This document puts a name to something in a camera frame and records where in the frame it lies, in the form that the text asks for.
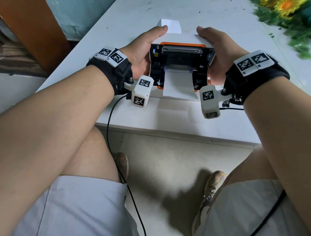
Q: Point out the person's left shoe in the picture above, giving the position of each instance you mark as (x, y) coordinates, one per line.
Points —
(122, 163)

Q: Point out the person's right shoe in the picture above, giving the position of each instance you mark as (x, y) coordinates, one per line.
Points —
(209, 194)

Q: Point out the person's left leg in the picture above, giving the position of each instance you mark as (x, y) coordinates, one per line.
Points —
(97, 155)

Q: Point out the grey shorts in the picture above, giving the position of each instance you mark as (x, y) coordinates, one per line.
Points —
(80, 206)

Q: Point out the person's right leg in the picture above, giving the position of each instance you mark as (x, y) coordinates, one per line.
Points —
(252, 167)

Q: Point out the person's right forearm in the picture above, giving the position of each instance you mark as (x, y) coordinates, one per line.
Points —
(284, 126)

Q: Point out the person's left forearm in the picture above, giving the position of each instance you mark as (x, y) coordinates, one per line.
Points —
(53, 121)

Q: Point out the person's left hand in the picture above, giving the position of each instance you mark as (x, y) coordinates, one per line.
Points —
(138, 56)

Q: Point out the person's left thumb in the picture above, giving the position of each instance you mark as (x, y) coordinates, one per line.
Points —
(158, 30)

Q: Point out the white paper strip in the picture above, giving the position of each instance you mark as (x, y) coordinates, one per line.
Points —
(179, 84)

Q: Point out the artificial flowers with green leaves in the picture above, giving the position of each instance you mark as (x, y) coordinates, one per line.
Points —
(289, 17)

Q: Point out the white marker block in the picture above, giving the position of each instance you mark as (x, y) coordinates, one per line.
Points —
(254, 62)
(111, 56)

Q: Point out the person's leg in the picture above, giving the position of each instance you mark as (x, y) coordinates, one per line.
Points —
(252, 167)
(97, 155)

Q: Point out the white orange label printer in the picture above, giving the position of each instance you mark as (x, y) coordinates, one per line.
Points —
(179, 57)

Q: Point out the white wrist camera cube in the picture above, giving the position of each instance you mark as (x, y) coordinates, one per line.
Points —
(210, 102)
(142, 91)

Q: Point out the person's shoe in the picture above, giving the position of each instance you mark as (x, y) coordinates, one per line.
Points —
(122, 163)
(209, 194)

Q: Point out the person's right thumb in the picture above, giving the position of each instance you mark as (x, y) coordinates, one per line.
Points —
(204, 32)

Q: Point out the person's right hand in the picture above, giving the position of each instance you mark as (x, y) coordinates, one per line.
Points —
(223, 53)

